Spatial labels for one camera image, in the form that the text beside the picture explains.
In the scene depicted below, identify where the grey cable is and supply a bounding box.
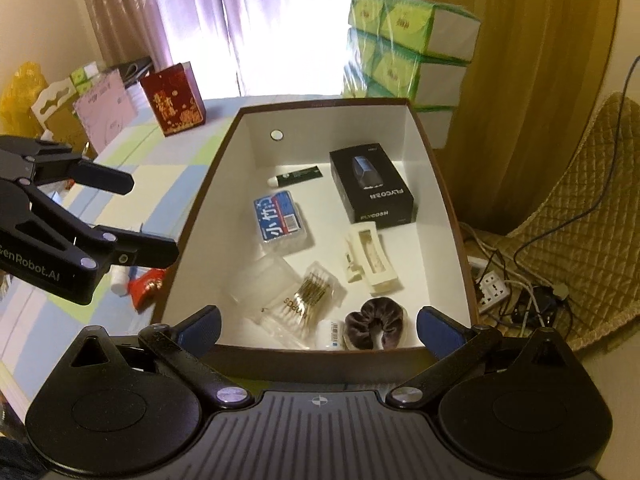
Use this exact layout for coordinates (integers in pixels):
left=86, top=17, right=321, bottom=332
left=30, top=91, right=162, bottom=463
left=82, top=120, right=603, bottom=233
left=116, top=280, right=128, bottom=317
left=512, top=57, right=633, bottom=258

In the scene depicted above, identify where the carton with white handle flap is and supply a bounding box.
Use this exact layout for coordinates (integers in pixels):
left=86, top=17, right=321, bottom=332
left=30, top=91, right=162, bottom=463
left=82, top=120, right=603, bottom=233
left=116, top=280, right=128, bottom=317
left=31, top=77, right=98, bottom=161

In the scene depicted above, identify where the white pill bottle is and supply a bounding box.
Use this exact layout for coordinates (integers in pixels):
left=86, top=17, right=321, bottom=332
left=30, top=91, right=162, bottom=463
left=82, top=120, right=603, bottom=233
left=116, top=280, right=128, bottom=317
left=111, top=265, right=132, bottom=297

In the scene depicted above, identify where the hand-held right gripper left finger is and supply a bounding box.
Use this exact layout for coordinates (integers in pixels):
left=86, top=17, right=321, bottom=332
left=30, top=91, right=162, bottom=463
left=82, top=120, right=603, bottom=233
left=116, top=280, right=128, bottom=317
left=70, top=304, right=254, bottom=409

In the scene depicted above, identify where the small green tissue pack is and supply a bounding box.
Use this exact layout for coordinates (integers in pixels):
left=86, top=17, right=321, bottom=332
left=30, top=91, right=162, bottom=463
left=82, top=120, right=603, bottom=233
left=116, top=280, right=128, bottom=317
left=70, top=61, right=101, bottom=86

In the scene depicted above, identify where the sheer pink curtain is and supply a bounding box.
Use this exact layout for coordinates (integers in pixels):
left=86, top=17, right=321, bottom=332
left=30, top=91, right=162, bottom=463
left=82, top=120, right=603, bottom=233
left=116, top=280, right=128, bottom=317
left=75, top=0, right=416, bottom=98

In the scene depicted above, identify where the white power strip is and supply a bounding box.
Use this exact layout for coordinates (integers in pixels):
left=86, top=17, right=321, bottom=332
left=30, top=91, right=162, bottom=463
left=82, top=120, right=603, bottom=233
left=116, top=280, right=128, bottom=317
left=472, top=270, right=514, bottom=314

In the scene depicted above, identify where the clear bag of gold pins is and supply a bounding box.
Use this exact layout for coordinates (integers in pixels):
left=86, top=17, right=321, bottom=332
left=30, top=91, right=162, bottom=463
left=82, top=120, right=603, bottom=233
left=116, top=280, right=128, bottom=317
left=250, top=260, right=347, bottom=352

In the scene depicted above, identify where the quilted tan chair cover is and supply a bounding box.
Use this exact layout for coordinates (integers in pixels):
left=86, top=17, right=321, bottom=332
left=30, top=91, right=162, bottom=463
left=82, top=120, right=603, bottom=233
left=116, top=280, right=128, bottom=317
left=492, top=91, right=640, bottom=353

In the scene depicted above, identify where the stack of green tissue packs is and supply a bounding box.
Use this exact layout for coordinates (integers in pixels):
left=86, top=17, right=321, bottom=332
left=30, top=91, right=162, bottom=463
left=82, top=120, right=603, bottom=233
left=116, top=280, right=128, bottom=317
left=341, top=0, right=483, bottom=148

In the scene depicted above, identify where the red packet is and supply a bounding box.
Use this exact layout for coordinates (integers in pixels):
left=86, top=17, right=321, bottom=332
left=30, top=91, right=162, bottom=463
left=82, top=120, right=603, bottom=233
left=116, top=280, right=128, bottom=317
left=127, top=267, right=167, bottom=313

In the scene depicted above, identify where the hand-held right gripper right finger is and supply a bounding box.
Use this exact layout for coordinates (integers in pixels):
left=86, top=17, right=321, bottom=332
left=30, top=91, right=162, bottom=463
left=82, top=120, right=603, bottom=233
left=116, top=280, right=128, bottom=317
left=386, top=305, right=571, bottom=409

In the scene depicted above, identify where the blue pocket tissue pack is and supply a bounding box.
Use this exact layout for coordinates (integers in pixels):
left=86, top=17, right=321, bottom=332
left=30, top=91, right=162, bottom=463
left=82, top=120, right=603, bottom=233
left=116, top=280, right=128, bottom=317
left=252, top=190, right=313, bottom=256

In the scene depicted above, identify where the clear plastic bag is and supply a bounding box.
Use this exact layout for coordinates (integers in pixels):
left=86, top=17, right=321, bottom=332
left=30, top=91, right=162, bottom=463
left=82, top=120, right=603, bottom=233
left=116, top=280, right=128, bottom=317
left=231, top=255, right=303, bottom=323

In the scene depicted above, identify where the dark green lip balm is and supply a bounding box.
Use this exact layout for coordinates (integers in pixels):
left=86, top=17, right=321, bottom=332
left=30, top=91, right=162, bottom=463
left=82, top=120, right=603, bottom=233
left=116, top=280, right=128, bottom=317
left=267, top=166, right=323, bottom=188

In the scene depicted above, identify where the red gift bag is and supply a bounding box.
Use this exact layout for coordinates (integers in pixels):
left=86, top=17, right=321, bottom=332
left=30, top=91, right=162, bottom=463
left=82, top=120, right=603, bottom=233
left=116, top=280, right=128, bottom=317
left=139, top=62, right=207, bottom=138

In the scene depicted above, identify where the cream hair claw clip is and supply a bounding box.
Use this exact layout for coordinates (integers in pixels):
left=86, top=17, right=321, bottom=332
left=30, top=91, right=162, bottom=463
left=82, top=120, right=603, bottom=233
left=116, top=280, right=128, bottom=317
left=342, top=224, right=403, bottom=294

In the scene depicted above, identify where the pink paper bag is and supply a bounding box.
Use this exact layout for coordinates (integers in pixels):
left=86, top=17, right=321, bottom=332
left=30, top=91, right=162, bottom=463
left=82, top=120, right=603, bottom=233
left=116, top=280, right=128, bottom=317
left=74, top=71, right=140, bottom=153

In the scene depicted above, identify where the white labelled tube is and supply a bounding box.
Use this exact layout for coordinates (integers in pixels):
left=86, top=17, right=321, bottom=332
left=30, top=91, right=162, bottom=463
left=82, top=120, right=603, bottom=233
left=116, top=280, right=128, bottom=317
left=315, top=319, right=347, bottom=352

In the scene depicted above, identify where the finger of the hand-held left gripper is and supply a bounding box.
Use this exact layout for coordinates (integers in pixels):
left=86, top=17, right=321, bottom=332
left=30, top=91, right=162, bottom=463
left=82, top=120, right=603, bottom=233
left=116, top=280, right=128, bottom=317
left=15, top=180, right=180, bottom=269
left=0, top=135, right=135, bottom=196

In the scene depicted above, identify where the dark velvet scrunchie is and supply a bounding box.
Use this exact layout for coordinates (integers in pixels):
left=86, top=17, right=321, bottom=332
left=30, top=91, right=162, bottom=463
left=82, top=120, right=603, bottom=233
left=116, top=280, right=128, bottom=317
left=345, top=297, right=408, bottom=352

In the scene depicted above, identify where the black product box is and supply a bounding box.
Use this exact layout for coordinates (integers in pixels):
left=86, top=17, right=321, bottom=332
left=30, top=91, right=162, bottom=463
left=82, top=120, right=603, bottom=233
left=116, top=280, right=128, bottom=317
left=329, top=144, right=418, bottom=228

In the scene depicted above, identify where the tangle of cables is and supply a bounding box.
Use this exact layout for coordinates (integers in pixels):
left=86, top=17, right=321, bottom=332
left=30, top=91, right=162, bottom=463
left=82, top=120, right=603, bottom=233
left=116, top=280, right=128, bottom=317
left=460, top=220, right=571, bottom=333

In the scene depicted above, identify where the brown cardboard box white inside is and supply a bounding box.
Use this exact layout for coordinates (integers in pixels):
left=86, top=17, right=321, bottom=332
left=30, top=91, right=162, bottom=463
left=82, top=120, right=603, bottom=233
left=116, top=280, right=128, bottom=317
left=151, top=99, right=475, bottom=393

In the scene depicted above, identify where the yellow plastic bag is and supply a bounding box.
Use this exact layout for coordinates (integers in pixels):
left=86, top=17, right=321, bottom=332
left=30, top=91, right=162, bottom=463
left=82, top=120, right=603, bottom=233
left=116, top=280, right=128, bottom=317
left=0, top=62, right=48, bottom=136

